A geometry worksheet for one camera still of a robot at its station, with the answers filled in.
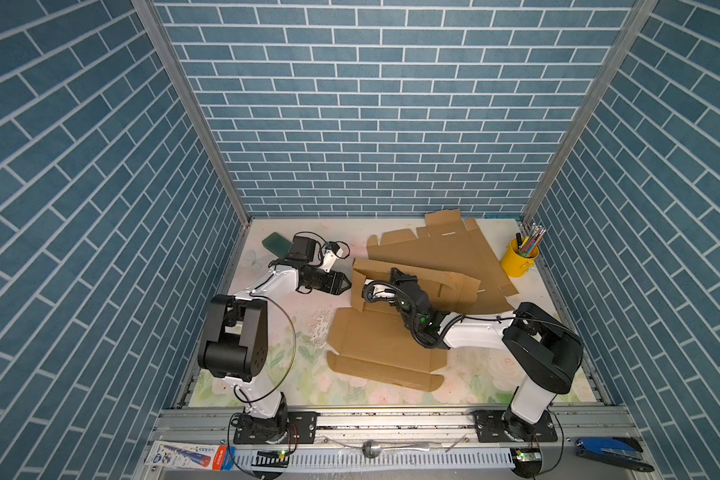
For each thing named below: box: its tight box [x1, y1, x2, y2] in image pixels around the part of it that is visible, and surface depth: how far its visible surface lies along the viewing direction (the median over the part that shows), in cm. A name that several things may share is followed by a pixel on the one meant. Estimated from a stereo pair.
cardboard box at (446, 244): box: [367, 209, 519, 312], surface depth 118 cm
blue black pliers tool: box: [575, 437, 655, 472], surface depth 71 cm
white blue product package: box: [144, 440, 236, 471], surface depth 71 cm
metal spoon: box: [362, 440, 442, 459], surface depth 72 cm
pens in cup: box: [516, 222, 547, 258], surface depth 99 cm
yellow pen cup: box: [501, 238, 540, 278], surface depth 101 cm
